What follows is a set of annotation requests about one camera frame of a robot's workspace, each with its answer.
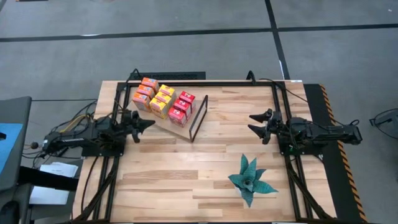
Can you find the orange Mini-Wheats cereal box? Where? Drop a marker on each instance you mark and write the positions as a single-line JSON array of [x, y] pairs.
[[141, 101], [150, 82], [145, 91]]

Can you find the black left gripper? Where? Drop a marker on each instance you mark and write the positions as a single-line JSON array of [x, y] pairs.
[[135, 124]]

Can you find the wooden shelf black end frames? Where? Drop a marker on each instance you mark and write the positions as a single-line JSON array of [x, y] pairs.
[[199, 100]]

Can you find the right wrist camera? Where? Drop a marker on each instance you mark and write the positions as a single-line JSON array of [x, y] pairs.
[[276, 114]]

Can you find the blue sheet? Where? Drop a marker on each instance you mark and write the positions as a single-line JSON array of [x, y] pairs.
[[11, 146]]

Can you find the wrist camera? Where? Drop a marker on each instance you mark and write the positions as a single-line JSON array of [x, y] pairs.
[[276, 114], [127, 114]]

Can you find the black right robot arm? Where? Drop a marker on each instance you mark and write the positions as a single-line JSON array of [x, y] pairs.
[[326, 133]]

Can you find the dark grey cart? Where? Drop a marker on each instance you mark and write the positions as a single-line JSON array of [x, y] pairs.
[[15, 109]]

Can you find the green artificial plant white pot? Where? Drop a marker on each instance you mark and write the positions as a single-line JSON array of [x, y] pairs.
[[250, 179]]

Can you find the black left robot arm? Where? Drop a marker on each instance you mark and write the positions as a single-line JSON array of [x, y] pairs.
[[74, 140]]

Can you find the black aluminium table frame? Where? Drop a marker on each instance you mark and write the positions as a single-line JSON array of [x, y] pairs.
[[236, 83]]

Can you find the black round knob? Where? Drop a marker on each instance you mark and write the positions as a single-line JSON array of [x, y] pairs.
[[35, 145]]

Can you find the black mat hazard striped edge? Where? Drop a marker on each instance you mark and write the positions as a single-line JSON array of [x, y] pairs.
[[342, 186]]

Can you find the yellow cereal box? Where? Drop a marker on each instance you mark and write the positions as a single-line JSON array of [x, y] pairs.
[[159, 107], [167, 90], [163, 98]]

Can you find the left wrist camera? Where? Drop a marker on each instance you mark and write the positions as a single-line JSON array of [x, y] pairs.
[[127, 114]]

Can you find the red Froot Loops cereal box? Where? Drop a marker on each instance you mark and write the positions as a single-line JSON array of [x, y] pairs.
[[182, 105], [187, 97], [177, 116]]

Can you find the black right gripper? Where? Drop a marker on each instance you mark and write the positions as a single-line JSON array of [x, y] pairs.
[[274, 127]]

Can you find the black bar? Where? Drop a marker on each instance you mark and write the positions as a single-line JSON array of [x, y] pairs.
[[46, 180]]

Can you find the white paper sheet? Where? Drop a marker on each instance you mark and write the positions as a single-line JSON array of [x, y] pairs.
[[46, 196], [59, 169]]

